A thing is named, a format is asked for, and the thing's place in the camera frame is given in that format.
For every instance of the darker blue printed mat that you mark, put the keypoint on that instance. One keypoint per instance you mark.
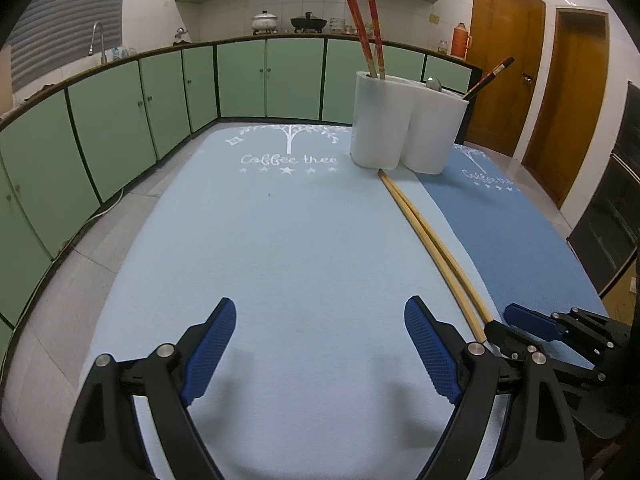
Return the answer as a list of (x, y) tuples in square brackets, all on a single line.
[(515, 240)]

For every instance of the white two-compartment utensil holder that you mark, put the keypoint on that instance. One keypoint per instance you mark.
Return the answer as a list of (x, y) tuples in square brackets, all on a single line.
[(380, 120)]

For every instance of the grey window blind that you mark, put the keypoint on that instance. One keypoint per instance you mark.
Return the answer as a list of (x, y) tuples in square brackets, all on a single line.
[(65, 20)]

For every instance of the glass jar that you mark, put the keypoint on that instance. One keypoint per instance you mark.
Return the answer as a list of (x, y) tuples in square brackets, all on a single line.
[(441, 46)]

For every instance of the white lidded pot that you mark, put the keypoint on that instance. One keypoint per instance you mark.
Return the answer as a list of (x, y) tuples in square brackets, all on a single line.
[(265, 22)]

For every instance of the bamboo chopstick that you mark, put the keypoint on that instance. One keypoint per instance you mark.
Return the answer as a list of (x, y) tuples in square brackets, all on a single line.
[(440, 245), (425, 240)]

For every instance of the dark chopstick with red tip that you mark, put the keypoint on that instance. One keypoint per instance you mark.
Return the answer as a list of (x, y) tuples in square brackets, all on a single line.
[(487, 79), (492, 71)]

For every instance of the small kettle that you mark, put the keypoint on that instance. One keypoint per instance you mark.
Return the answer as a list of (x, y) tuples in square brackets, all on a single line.
[(181, 36)]

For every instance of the black glass-front cabinet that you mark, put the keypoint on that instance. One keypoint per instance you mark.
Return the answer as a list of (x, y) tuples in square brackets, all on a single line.
[(612, 210)]

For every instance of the bottles beside sink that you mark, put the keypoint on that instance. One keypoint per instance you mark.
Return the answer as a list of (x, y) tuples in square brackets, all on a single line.
[(123, 52)]

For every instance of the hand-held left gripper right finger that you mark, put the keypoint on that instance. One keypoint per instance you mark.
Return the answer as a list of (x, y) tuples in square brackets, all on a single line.
[(432, 350)]

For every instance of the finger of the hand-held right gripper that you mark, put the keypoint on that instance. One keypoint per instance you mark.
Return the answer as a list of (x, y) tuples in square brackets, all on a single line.
[(530, 321), (505, 335)]

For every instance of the light blue printed mat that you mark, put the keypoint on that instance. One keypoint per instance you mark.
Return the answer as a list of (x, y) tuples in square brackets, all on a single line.
[(300, 260)]

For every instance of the metal sink faucet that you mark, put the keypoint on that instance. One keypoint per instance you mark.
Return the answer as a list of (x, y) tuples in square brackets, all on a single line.
[(100, 35)]

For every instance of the metal spoon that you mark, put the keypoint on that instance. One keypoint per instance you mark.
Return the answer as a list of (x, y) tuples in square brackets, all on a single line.
[(433, 84)]

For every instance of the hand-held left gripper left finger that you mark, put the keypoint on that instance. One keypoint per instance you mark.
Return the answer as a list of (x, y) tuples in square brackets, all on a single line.
[(210, 350)]

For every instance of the orange thermos flask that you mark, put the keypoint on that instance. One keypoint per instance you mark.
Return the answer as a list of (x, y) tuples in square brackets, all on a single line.
[(459, 40)]

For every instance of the plain wooden door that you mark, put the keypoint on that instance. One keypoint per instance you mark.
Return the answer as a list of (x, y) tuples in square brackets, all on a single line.
[(570, 110)]

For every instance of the green lower kitchen cabinets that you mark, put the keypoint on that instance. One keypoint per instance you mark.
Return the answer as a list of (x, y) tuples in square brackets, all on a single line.
[(110, 125)]

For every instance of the black wok with lid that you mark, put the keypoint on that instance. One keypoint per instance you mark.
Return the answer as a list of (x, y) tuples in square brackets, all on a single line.
[(309, 23)]

